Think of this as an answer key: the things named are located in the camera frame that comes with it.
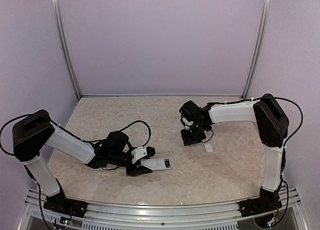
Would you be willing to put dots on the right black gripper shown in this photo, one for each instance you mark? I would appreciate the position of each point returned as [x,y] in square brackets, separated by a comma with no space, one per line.
[187,140]

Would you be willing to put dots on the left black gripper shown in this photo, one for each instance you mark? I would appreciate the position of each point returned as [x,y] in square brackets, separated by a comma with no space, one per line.
[134,171]

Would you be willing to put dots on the white battery cover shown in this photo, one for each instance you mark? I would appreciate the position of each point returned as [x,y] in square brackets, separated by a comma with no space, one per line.
[208,148]

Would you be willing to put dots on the white remote control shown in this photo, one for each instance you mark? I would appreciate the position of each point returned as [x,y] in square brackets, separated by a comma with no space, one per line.
[157,164]

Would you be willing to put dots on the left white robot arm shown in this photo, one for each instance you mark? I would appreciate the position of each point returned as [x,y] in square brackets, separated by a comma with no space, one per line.
[32,132]

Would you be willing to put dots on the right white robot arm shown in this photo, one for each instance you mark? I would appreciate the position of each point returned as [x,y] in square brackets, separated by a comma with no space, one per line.
[270,120]

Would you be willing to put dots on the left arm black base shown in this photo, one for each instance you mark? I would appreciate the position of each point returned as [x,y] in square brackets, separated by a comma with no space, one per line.
[61,204]

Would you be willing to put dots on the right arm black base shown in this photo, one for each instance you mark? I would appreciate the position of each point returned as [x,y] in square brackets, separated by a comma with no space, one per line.
[265,202]

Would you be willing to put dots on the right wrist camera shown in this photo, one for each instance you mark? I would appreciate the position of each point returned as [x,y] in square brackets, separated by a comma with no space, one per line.
[188,113]

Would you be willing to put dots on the front aluminium rail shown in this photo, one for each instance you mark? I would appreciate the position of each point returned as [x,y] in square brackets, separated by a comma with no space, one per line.
[107,216]

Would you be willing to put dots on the right aluminium frame post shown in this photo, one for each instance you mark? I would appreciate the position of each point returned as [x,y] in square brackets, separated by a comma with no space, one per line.
[257,47]

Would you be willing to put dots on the aluminium frame post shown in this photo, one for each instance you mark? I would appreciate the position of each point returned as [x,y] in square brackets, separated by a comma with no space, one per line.
[64,47]
[257,47]

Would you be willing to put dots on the left aluminium frame post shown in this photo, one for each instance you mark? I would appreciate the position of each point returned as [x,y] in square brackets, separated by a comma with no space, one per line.
[64,47]

